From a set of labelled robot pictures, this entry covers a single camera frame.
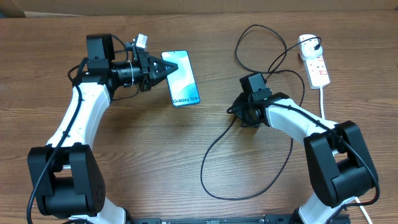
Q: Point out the black Samsung Galaxy smartphone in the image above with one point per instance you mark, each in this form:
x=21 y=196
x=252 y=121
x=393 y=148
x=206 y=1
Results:
x=182 y=85

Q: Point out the white USB wall charger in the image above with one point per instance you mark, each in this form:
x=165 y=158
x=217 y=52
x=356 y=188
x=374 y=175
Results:
x=310 y=46

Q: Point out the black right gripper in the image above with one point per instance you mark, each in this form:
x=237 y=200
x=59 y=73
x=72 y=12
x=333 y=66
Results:
x=237 y=111

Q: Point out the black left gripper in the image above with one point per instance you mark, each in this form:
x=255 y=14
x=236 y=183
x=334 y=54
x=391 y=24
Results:
x=148 y=65

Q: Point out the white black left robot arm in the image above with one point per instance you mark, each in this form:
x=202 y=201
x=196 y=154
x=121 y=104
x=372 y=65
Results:
x=67 y=182

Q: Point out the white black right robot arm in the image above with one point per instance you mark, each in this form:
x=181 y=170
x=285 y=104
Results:
x=339 y=163

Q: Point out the brown cardboard backdrop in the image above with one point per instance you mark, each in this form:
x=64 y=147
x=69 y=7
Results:
x=22 y=8

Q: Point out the white power strip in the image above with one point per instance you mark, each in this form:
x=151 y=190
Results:
x=317 y=73

